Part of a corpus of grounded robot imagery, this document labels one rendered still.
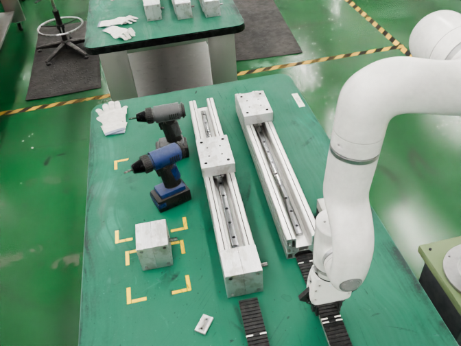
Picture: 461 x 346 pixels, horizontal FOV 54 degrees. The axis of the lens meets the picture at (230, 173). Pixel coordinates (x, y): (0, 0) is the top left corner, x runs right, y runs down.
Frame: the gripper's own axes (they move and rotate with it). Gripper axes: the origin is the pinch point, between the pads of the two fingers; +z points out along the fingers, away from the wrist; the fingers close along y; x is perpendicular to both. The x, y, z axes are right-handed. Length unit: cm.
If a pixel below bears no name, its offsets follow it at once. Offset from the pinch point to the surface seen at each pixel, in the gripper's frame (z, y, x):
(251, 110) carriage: -9, -2, 80
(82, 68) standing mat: 80, -107, 320
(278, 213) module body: -4.6, -4.7, 29.7
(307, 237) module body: -0.6, 1.9, 22.1
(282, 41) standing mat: 81, 72, 314
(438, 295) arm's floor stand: 8.9, 33.1, 1.3
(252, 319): 0.4, -19.1, 0.3
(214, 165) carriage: -9, -20, 51
